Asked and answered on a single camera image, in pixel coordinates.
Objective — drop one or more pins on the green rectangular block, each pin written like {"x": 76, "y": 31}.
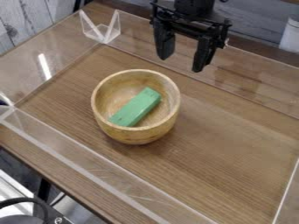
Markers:
{"x": 136, "y": 109}

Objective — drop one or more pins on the clear acrylic tray wall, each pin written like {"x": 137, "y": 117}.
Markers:
{"x": 127, "y": 182}

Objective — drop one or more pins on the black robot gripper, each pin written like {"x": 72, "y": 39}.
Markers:
{"x": 193, "y": 19}

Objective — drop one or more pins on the clear acrylic corner bracket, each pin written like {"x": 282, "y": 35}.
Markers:
{"x": 101, "y": 33}

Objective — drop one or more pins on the black table leg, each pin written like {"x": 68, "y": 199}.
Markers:
{"x": 44, "y": 190}

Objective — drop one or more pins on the brown wooden bowl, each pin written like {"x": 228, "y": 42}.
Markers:
{"x": 112, "y": 94}

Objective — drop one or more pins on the black metal bracket with screw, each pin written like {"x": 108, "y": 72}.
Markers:
{"x": 48, "y": 215}

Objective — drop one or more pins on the white cylindrical container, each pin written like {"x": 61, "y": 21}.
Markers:
{"x": 290, "y": 39}

